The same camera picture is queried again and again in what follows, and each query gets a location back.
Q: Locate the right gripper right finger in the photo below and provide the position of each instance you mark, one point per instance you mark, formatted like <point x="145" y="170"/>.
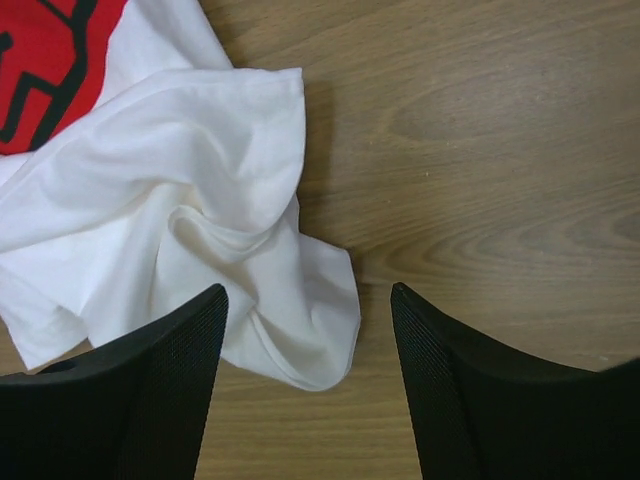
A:
<point x="481" y="409"/>

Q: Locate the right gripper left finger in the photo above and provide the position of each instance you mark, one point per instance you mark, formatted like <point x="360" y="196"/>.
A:
<point x="135" y="408"/>

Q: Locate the white t shirt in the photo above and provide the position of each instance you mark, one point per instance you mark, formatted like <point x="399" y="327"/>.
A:
<point x="138" y="168"/>

